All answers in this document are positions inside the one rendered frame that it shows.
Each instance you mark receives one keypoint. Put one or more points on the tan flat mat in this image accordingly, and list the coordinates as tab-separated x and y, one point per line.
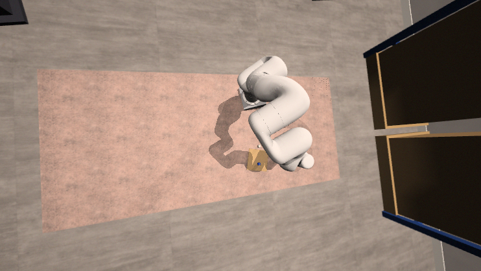
257	156

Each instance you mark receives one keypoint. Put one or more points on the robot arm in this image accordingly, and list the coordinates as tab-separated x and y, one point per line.
267	81

